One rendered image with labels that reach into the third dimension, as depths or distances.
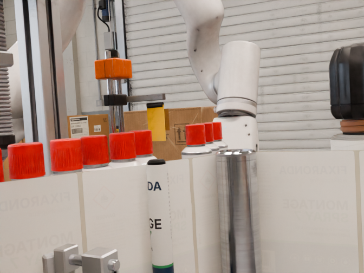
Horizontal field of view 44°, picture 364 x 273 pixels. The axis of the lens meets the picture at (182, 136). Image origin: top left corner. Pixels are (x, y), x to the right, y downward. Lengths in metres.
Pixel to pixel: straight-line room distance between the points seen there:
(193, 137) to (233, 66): 0.25
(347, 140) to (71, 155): 0.32
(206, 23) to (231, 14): 4.25
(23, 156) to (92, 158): 0.10
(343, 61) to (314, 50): 4.35
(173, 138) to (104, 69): 0.57
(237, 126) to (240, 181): 0.50
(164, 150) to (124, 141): 0.69
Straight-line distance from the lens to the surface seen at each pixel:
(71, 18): 1.09
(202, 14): 0.95
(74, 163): 0.49
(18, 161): 0.45
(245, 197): 0.41
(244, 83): 0.92
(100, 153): 0.53
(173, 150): 1.24
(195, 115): 1.21
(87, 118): 4.60
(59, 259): 0.35
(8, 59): 0.26
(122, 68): 0.70
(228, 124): 0.91
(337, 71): 0.59
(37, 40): 0.67
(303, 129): 4.94
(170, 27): 5.48
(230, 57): 0.95
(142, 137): 0.61
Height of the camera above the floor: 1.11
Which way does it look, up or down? 3 degrees down
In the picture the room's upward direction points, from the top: 3 degrees counter-clockwise
